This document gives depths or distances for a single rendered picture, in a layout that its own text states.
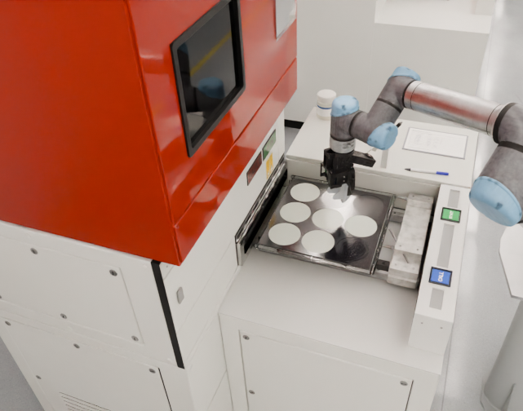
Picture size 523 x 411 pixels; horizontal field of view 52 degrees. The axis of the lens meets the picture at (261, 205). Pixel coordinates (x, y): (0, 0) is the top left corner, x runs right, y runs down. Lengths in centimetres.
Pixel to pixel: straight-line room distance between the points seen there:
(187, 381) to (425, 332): 64
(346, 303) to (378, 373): 21
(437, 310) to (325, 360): 35
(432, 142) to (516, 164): 81
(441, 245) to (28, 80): 114
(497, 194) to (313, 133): 95
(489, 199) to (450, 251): 42
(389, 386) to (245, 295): 48
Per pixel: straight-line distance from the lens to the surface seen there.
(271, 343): 161
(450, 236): 165
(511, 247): 188
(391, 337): 155
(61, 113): 105
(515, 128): 126
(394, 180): 185
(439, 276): 152
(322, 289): 163
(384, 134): 143
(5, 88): 111
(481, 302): 280
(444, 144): 200
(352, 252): 163
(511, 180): 122
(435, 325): 145
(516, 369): 224
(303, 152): 191
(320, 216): 174
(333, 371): 162
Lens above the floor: 206
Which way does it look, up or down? 40 degrees down
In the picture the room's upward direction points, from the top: 3 degrees counter-clockwise
